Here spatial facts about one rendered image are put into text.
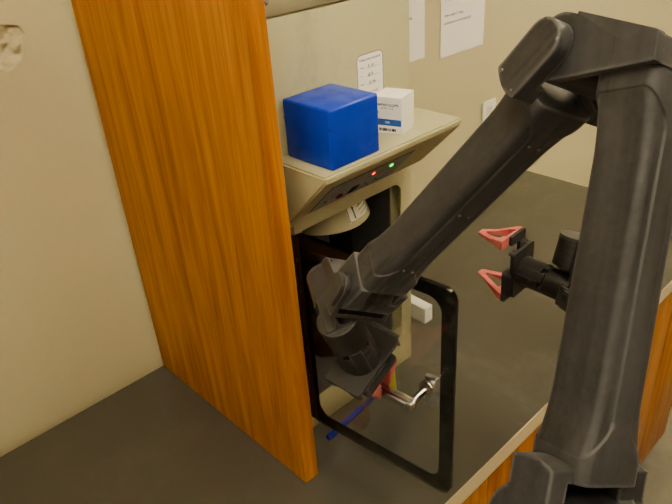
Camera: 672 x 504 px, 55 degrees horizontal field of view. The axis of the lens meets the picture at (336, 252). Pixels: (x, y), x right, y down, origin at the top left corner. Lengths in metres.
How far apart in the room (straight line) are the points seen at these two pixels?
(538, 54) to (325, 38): 0.51
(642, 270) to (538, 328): 1.08
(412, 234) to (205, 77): 0.38
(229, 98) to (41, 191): 0.53
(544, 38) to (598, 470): 0.33
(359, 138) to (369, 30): 0.21
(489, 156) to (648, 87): 0.17
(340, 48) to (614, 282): 0.67
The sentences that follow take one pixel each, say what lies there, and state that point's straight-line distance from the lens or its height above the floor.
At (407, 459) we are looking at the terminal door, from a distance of 1.15.
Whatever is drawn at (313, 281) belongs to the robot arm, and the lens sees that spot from 0.90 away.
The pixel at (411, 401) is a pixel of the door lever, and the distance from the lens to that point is 0.98.
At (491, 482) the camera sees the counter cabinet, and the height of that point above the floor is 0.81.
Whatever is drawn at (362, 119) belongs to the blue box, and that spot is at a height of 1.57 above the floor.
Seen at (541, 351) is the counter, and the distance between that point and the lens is 1.52.
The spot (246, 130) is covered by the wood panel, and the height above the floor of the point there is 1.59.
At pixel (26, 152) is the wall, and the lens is 1.29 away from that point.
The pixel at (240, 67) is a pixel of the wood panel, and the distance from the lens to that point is 0.86.
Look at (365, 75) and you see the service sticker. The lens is 1.11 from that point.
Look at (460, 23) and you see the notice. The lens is 2.03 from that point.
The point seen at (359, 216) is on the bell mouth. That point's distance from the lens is 1.20.
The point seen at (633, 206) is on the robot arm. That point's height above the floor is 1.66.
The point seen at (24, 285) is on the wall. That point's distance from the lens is 1.36.
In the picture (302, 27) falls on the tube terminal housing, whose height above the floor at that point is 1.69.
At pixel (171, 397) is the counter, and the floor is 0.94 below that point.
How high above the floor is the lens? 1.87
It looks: 30 degrees down
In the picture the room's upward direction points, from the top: 4 degrees counter-clockwise
